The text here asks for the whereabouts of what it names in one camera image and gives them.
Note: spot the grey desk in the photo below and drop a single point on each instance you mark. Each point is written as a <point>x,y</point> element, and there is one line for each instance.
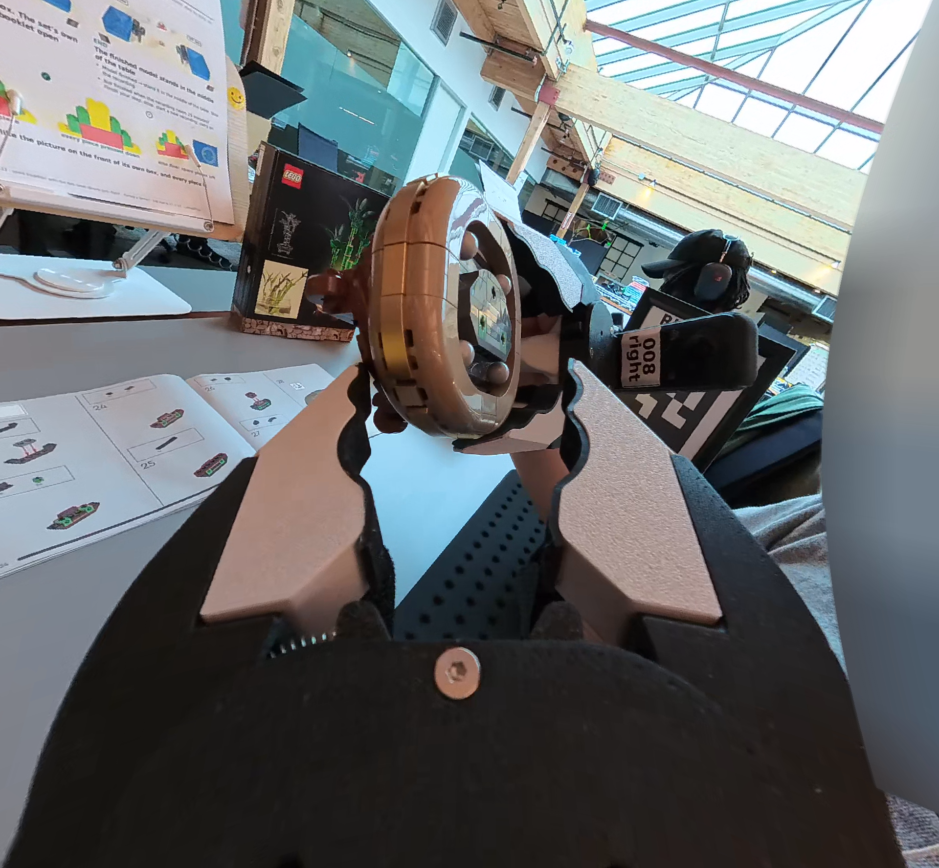
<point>183,347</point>

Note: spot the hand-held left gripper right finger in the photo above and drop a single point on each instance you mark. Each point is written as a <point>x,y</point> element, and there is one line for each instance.
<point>638,516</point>

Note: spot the black framed marker sign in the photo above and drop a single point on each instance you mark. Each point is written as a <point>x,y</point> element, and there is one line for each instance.
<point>689,420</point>

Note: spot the glass skylight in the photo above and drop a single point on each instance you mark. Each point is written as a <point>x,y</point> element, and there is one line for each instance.
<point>733,17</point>

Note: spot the black hanging panel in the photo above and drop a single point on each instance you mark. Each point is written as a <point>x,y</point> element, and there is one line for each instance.
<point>268,87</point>

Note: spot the person's grey printed shirt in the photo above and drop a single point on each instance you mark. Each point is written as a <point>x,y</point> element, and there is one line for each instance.
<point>785,552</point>

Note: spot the tan round brick pot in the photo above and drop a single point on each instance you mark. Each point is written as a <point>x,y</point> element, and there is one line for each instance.
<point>411,310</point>

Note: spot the black bamboo set box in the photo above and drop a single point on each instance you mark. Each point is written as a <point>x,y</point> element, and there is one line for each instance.
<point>308,222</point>

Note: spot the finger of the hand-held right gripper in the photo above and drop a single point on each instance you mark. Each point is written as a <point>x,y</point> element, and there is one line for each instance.
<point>528,431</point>
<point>557,266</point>

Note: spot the dark green cloth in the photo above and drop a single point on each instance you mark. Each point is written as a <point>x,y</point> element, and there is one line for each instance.
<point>777,406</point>

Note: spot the person's right forearm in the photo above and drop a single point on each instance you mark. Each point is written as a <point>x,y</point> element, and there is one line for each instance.
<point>543,479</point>

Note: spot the open instruction booklet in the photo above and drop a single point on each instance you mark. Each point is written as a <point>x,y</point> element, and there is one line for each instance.
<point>110,442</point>

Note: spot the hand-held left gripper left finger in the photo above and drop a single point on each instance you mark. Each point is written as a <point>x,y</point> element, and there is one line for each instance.
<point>293,516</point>

